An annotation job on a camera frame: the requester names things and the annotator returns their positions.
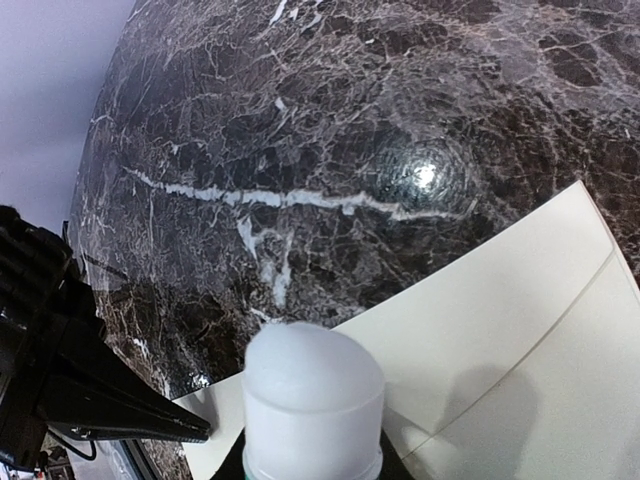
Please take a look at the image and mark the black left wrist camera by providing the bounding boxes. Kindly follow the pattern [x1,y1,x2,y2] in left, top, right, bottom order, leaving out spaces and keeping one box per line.
[1,205,72,330]

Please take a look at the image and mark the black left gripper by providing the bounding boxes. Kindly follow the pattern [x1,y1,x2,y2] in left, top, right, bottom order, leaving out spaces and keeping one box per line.
[0,309,212,471]

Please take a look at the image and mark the green white glue stick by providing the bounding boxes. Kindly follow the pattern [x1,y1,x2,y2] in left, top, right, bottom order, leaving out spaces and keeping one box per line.
[241,322,385,479]

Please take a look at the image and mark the cream paper envelope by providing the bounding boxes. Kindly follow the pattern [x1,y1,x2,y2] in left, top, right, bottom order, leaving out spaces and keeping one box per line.
[180,183,639,479]

